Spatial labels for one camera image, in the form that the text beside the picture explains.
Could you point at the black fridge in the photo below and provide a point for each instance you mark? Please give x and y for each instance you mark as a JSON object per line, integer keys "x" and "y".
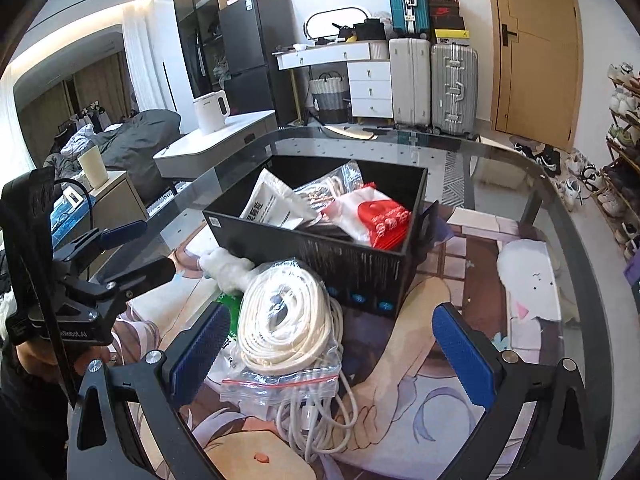
{"x": 255, "y": 50}

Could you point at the wooden shoe rack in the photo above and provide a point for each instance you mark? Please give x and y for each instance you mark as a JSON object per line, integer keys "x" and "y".
{"x": 612, "y": 180}

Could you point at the white suitcase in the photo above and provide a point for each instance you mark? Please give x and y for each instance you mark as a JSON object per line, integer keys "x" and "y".
{"x": 410, "y": 85}

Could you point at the white foam piece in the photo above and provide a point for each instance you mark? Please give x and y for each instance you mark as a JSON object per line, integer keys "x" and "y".
{"x": 225, "y": 265}

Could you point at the silver suitcase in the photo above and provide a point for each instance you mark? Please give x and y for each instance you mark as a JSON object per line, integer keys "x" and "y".
{"x": 455, "y": 90}

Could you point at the black yellow shoe box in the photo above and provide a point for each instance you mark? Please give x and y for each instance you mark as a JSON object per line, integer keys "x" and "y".
{"x": 452, "y": 36}

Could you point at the row of shoes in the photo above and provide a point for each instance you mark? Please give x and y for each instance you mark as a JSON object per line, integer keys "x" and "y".
{"x": 622, "y": 105}

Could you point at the green white plastic packet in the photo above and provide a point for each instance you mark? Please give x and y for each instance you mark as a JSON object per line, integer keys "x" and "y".
{"x": 231, "y": 310}

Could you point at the clothes rack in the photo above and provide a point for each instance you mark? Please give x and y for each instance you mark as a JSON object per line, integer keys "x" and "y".
{"x": 95, "y": 117}

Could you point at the white drawer unit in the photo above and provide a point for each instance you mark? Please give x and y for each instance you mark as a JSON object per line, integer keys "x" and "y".
{"x": 370, "y": 90}

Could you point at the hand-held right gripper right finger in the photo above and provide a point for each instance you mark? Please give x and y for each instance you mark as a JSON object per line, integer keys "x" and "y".
{"x": 462, "y": 355}

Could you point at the red white tissue packet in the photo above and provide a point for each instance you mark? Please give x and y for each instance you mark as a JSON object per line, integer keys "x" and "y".
{"x": 385, "y": 220}

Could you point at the black wardrobe cabinet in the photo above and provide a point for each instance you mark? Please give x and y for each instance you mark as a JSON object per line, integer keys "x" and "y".
{"x": 195, "y": 25}

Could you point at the white sneakers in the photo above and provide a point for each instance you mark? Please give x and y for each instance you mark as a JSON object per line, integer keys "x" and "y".
{"x": 580, "y": 182}

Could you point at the printed table mat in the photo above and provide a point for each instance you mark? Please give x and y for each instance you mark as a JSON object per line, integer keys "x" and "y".
{"x": 525, "y": 270}

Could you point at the beige cup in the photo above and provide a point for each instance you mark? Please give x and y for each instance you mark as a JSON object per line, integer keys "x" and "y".
{"x": 92, "y": 167}

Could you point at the purple box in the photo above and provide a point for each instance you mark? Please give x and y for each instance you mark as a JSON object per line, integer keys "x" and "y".
{"x": 634, "y": 270}

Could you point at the dark grey duvet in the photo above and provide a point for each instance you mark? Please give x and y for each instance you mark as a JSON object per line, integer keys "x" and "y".
{"x": 140, "y": 145}

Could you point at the brown curtain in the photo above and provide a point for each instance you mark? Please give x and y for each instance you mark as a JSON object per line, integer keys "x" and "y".
{"x": 50, "y": 95}

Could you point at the white curtain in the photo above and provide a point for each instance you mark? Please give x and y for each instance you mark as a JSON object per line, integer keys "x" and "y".
{"x": 142, "y": 60}

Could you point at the blue patterned packet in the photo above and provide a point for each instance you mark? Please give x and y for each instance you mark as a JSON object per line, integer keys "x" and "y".
{"x": 70, "y": 222}

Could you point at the white dressing table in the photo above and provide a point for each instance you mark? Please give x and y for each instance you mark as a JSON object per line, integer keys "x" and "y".
{"x": 320, "y": 55}

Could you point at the black sneakers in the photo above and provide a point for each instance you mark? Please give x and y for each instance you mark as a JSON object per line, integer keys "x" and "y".
{"x": 540, "y": 157}

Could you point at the white medicine packet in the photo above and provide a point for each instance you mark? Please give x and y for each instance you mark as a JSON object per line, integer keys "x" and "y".
{"x": 270, "y": 205}

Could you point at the white electric kettle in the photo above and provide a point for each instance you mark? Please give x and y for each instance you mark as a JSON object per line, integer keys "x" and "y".
{"x": 210, "y": 112}

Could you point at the wooden door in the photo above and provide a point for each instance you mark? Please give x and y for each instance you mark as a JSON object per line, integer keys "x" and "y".
{"x": 540, "y": 60}

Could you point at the wooden bedside cabinet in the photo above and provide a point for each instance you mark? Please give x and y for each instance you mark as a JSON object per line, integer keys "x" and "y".
{"x": 115, "y": 205}

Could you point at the black storage box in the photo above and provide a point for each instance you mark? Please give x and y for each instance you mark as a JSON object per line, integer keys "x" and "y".
{"x": 325, "y": 260}

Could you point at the teal suitcase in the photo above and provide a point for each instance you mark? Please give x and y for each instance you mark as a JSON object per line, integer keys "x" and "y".
{"x": 400, "y": 0}

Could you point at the white side table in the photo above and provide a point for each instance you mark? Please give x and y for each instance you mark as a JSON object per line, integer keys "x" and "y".
{"x": 225, "y": 140}

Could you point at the oval mirror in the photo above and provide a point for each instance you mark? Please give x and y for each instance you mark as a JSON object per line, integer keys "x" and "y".
{"x": 325, "y": 22}

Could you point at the person's left hand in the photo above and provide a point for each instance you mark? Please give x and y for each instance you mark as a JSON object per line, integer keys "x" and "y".
{"x": 35, "y": 360}

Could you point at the black red shoe box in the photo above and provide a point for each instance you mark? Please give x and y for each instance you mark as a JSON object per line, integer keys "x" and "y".
{"x": 447, "y": 17}

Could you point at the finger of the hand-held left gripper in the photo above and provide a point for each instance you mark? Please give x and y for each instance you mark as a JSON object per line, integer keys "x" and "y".
{"x": 125, "y": 232}
{"x": 155, "y": 270}

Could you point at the woven basket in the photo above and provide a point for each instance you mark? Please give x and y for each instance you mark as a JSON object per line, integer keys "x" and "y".
{"x": 327, "y": 97}

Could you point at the small white device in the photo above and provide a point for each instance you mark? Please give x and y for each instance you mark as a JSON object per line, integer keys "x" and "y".
{"x": 74, "y": 197}

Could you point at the black bag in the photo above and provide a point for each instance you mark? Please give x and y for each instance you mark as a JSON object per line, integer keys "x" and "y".
{"x": 369, "y": 30}

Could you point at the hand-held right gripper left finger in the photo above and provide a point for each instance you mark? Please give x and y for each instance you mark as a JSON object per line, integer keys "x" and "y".
{"x": 200, "y": 355}

